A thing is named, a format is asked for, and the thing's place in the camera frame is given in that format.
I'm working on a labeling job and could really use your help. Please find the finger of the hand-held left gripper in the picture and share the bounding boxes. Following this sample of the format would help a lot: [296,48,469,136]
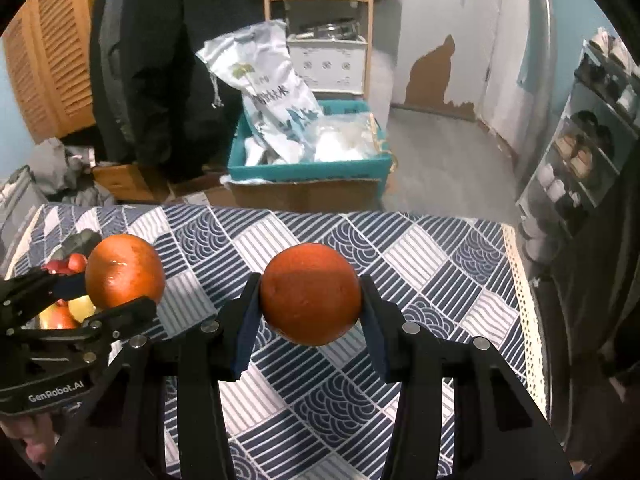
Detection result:
[0,296,158,362]
[0,270,88,328]

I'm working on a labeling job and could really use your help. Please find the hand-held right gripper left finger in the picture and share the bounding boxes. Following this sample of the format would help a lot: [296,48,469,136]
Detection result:
[42,272,262,480]

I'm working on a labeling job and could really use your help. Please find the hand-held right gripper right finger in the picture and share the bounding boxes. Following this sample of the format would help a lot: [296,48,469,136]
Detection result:
[359,275,573,480]

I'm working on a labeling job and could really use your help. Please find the yellow lemon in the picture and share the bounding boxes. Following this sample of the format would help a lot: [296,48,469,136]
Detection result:
[67,295,97,324]

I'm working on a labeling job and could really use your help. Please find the ribbed glass plate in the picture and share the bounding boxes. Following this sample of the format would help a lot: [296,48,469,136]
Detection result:
[30,229,103,332]

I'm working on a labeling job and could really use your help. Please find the orange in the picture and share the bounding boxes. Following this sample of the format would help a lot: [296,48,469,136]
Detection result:
[259,243,363,347]
[84,233,166,310]

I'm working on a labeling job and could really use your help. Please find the person's left hand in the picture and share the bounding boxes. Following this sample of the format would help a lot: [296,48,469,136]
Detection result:
[2,411,59,464]

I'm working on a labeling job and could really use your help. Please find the bright red apple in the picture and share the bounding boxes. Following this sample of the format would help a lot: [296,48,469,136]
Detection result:
[46,253,89,277]

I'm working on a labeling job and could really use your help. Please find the yellow-green apple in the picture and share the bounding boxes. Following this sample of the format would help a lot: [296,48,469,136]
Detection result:
[38,305,77,331]

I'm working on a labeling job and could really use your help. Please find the blue white patterned tablecloth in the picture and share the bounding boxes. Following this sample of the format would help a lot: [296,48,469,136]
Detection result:
[0,203,552,480]

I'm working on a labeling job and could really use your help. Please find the grey clothing pile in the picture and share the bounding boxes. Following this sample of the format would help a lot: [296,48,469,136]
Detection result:
[27,137,119,207]

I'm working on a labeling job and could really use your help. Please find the small brown cardboard box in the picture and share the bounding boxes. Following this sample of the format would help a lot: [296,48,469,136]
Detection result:
[92,162,172,204]

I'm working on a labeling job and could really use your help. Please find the flat brown cardboard box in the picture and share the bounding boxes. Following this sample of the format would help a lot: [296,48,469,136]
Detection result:
[167,174,237,207]

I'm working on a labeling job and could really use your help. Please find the cardboard box under basket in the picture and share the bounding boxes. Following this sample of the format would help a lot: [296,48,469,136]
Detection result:
[227,176,387,214]

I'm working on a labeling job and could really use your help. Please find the teal plastic basket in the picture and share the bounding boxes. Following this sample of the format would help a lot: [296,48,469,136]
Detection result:
[227,99,394,184]

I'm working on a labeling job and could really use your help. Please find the clear plastic bag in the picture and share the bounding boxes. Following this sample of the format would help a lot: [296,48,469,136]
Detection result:
[314,112,390,162]

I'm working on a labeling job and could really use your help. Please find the wooden louvered cabinet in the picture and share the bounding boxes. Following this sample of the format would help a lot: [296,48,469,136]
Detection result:
[2,0,109,144]

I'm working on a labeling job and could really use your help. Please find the person in black clothes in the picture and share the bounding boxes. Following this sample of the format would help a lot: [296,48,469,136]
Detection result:
[89,0,252,184]

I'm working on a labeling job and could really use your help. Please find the white printed rice bag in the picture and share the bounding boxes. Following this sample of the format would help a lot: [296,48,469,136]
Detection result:
[195,18,324,164]

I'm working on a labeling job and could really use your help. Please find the rows of shoes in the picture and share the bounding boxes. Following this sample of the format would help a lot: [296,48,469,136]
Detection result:
[520,29,640,261]

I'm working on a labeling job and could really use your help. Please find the white patterned drawer box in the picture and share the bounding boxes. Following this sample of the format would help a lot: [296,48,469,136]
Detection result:
[287,39,369,94]

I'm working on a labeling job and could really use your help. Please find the grey shoe rack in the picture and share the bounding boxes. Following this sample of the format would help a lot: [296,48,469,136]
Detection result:
[514,27,640,262]

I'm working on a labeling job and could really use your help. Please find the metal bowl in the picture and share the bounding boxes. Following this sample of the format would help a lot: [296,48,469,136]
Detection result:
[299,19,362,41]

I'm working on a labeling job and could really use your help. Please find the wooden shelf rack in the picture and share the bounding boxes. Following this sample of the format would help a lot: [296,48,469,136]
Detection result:
[262,0,377,97]

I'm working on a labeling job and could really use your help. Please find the white door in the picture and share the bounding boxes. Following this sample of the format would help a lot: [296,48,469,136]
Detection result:
[479,0,557,162]

